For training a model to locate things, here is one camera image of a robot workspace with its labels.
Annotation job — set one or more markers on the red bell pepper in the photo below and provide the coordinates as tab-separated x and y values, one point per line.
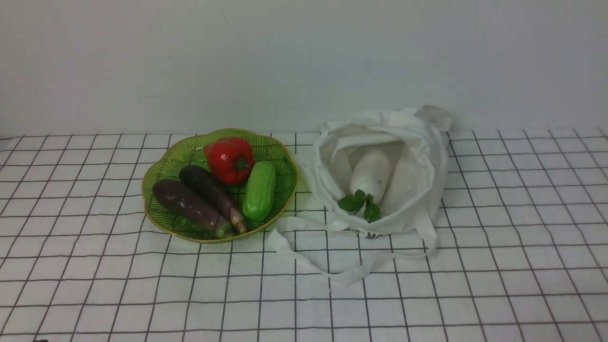
230	159

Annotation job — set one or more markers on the white radish with green leaves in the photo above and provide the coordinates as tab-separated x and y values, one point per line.
368	185

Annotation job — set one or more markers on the purple eggplant front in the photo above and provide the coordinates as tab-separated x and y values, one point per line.
178	198

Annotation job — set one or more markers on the green glass leaf-shaped plate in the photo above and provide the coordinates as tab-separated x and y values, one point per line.
189	151

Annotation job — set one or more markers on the white cloth tote bag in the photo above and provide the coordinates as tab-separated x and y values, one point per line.
415	141

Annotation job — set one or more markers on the dark purple eggplant rear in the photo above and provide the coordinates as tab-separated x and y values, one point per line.
207	186

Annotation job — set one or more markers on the white black-grid tablecloth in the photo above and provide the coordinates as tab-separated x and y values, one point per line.
522	255

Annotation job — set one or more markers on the green cucumber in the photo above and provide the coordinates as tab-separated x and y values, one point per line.
260	189

